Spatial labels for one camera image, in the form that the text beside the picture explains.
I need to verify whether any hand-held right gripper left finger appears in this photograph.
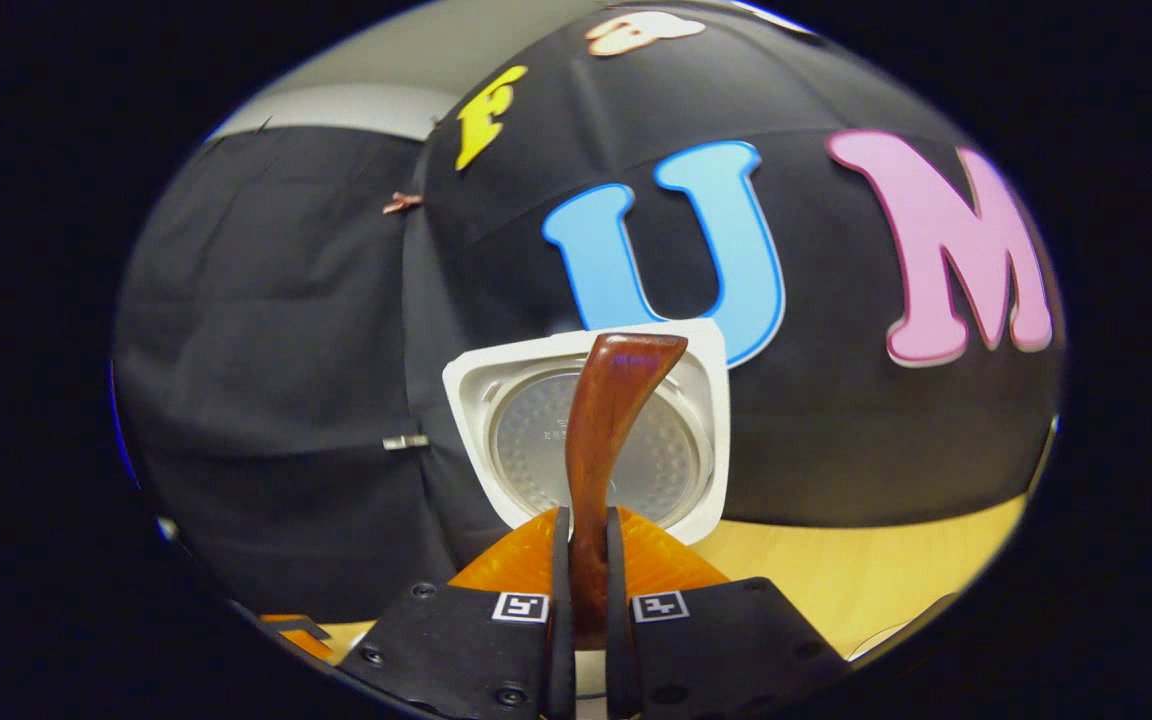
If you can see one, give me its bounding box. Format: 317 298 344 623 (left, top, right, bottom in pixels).
339 506 578 720

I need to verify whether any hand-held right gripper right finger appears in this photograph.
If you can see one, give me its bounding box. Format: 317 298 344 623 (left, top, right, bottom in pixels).
605 506 853 720

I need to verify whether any brown wooden spoon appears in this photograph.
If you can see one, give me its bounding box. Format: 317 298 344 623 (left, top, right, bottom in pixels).
564 333 689 651

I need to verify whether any white rice cooker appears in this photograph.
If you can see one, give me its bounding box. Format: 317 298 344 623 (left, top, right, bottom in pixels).
442 318 732 701

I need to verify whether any black backdrop cloth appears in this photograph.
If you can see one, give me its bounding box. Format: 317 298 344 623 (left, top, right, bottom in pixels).
111 0 1067 626

